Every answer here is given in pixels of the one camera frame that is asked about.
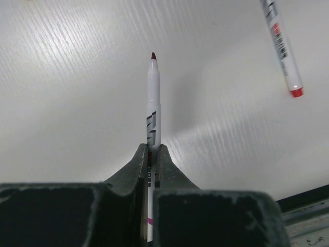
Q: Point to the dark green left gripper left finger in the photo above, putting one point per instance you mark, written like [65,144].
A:
[108,213]

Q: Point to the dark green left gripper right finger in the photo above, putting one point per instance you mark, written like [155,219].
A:
[185,215]

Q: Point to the white marker purple end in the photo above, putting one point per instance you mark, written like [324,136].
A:
[153,129]

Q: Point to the white marker red end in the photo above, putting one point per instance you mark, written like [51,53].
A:
[283,48]

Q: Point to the aluminium frame rails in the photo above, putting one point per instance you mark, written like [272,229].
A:
[305,216]

